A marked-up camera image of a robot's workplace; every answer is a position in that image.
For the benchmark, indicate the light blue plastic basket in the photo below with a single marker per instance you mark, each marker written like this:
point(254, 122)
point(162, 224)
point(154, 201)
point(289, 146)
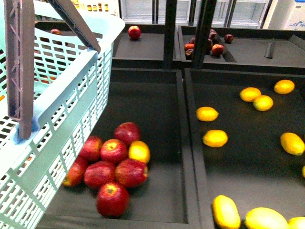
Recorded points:
point(70, 92)

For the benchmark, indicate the yellow mango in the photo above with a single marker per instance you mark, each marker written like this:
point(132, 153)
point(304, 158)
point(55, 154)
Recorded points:
point(265, 218)
point(225, 213)

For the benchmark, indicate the lemon among apples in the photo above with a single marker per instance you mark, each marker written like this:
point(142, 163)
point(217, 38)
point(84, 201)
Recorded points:
point(140, 151)

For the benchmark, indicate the black lemon bin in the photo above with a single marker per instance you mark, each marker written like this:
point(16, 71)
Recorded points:
point(252, 168)

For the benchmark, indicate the yellow lemon pair back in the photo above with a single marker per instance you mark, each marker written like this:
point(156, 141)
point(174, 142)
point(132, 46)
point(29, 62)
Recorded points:
point(249, 94)

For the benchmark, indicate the yellow mango right edge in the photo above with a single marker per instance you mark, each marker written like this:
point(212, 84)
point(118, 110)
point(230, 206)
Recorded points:
point(292, 144)

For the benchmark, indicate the black apple bin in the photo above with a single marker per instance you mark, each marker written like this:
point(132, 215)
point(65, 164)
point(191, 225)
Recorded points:
point(153, 99)

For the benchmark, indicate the red apple back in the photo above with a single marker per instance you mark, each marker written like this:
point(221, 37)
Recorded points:
point(127, 132)

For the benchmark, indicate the red apple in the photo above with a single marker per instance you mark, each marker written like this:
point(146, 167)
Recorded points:
point(114, 151)
point(91, 149)
point(127, 132)
point(112, 200)
point(131, 173)
point(99, 173)
point(76, 173)

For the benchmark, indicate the red apple middle top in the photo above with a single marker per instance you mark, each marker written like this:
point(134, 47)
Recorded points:
point(114, 151)

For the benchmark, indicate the red apple right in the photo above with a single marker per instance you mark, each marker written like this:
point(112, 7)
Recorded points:
point(131, 173)

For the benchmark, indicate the red apple left upper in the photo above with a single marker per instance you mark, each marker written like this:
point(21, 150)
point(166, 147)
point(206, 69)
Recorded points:
point(91, 149)

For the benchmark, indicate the red apple centre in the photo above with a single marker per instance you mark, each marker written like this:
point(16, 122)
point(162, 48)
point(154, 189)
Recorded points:
point(99, 173)

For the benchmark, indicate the red apple upper shelf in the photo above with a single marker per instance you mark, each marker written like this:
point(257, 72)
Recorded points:
point(134, 32)

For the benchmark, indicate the red apple upper bin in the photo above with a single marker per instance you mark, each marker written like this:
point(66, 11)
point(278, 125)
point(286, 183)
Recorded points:
point(217, 50)

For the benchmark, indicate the red apple front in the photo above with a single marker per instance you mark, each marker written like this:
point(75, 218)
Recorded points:
point(112, 200)

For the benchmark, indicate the red apple left lower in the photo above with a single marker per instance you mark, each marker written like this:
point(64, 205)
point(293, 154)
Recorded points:
point(76, 173)

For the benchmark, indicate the white chest freezer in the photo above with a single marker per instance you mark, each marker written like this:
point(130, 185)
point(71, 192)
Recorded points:
point(285, 15)

